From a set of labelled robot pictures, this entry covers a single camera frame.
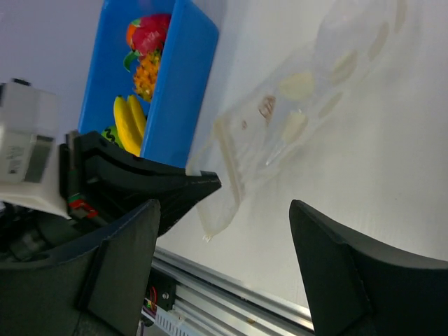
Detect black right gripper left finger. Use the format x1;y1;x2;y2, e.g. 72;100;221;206
1;200;160;335

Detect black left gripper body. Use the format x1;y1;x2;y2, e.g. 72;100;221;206
1;132;111;262

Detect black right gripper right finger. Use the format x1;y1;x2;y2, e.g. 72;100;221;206
289;200;447;335

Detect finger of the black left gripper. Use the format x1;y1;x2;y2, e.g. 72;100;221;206
71;131;222;236

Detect yellow toy banana bunch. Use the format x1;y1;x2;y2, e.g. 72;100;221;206
113;95;146;157

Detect clear dotted zip top bag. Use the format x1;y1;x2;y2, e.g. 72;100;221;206
186;1;420;240

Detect green toy watermelon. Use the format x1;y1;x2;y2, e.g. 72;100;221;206
101;125;124;149

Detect blue plastic bin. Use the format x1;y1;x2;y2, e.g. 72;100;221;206
78;1;218;168

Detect orange toy pineapple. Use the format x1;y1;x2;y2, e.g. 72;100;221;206
133;50;162;102

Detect pink toy dragon fruit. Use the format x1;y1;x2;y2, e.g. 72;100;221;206
123;13;172;72

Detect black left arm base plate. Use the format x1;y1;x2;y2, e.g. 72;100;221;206
143;268;176;317

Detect white slotted cable duct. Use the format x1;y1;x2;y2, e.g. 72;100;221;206
137;307;189;336

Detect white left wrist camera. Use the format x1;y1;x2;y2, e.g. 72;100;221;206
1;78;68;218

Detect aluminium mounting rail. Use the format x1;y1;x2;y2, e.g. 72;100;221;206
152;248;314;335

